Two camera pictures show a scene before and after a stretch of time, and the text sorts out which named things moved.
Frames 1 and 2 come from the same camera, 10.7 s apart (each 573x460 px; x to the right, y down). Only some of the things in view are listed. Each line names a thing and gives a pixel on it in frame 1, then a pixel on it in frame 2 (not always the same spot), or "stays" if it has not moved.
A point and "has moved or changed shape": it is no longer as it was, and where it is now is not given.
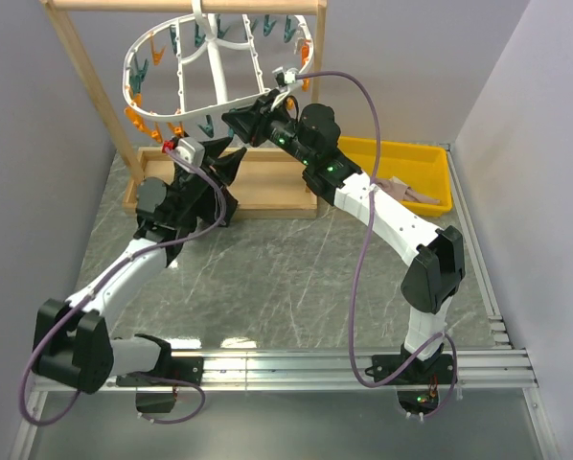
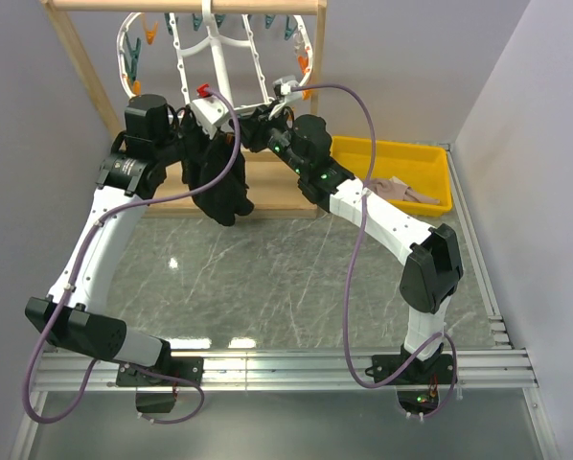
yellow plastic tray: x=425 y=168 stays
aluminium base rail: x=337 y=369 stays
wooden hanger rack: x=270 y=181 stays
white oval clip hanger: x=217 y=60 has moved or changed shape
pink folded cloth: x=399 y=189 stays
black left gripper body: x=189 y=193 -> x=193 y=141
